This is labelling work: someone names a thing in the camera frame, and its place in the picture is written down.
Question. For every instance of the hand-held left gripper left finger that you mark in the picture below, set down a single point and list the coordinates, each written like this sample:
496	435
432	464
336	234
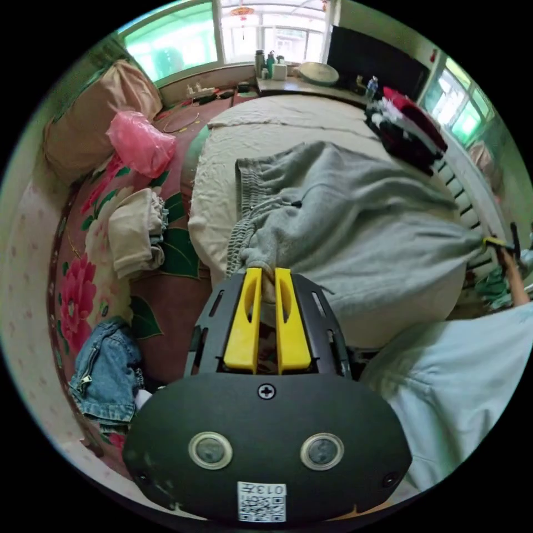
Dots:
241	333

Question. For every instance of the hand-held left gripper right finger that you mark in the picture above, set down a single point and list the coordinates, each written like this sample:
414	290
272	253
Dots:
293	333

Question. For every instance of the gray pants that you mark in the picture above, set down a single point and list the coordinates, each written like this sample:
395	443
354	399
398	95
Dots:
354	216

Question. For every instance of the person's right forearm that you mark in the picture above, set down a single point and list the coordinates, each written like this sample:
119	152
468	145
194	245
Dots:
518	285

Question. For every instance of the person's right hand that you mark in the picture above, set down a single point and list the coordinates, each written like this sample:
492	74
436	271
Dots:
507	256

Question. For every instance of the white radiator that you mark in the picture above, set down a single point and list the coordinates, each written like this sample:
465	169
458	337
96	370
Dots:
462	195

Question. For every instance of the blue denim garment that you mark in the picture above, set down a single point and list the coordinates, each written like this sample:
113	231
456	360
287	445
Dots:
106	374

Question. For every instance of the window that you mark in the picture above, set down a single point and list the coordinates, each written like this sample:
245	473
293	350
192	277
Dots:
175	41
458	104

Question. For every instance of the red and black pile of clothes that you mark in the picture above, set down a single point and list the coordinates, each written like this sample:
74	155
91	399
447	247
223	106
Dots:
410	125

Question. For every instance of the beige pile of clothes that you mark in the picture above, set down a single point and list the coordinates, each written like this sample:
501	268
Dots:
133	233

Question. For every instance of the bed with floral sheet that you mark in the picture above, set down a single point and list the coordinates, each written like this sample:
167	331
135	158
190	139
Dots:
250	133

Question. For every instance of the pink plastic bag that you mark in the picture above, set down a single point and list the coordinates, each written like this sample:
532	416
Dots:
141	143

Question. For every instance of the black television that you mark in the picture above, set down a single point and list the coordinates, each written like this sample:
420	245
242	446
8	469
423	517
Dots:
374	58

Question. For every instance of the table with bottles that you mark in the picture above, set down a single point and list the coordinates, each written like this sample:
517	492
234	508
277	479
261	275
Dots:
283	81

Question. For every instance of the peach rolled blanket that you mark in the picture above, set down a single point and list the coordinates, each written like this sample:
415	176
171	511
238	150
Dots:
87	120

